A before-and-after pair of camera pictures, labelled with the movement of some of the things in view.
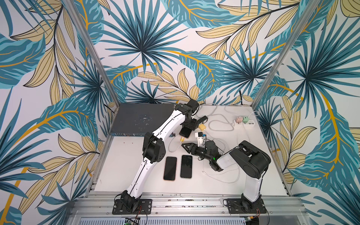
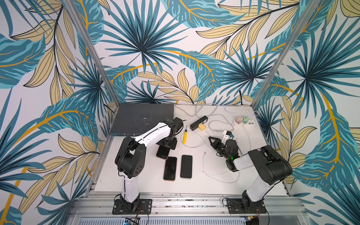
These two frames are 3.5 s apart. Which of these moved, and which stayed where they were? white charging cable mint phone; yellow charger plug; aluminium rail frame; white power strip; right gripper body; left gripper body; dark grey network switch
Moved: left gripper body; right gripper body; white charging cable mint phone
Stayed: yellow charger plug; dark grey network switch; white power strip; aluminium rail frame
